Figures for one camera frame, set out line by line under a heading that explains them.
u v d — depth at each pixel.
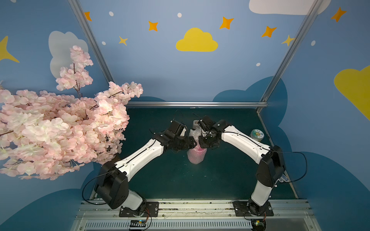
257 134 0.96
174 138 0.63
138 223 0.72
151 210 0.74
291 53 0.86
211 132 0.61
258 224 0.73
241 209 0.74
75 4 0.68
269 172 0.47
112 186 0.41
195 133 0.77
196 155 0.80
